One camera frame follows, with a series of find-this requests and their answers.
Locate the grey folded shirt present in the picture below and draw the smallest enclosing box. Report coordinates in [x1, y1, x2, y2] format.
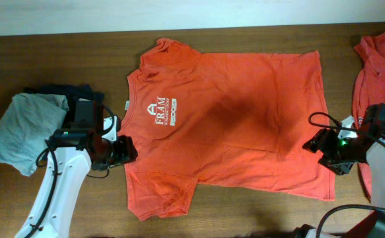
[0, 93, 69, 177]

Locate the orange FRAM t-shirt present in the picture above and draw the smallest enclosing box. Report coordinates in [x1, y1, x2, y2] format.
[121, 38, 335, 221]

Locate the left black cable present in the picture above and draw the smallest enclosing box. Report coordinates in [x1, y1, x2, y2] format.
[23, 104, 117, 238]

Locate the right black cable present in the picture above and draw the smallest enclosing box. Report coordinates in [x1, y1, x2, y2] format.
[308, 112, 385, 238]

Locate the navy folded garment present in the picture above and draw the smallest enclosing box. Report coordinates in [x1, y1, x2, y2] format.
[23, 84, 104, 112]

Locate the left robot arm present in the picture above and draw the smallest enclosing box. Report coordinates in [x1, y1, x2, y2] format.
[15, 131, 138, 237]

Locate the black cable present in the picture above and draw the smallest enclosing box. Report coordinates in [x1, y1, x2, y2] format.
[23, 104, 117, 238]
[308, 112, 385, 238]

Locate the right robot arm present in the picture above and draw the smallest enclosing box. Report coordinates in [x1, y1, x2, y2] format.
[291, 104, 385, 238]

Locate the red crumpled shirt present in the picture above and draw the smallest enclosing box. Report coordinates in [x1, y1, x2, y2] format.
[352, 31, 385, 199]

